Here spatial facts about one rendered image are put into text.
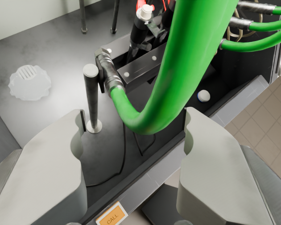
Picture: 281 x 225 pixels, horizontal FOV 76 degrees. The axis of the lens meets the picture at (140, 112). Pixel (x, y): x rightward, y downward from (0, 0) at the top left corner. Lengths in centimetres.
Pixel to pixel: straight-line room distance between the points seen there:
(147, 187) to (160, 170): 4
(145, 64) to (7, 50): 38
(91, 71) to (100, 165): 33
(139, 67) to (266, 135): 171
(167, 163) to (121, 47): 27
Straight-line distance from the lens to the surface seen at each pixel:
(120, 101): 16
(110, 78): 19
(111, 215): 37
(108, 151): 50
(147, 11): 31
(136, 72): 40
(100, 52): 25
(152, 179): 39
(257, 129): 194
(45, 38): 62
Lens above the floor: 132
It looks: 70 degrees down
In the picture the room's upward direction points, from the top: 41 degrees clockwise
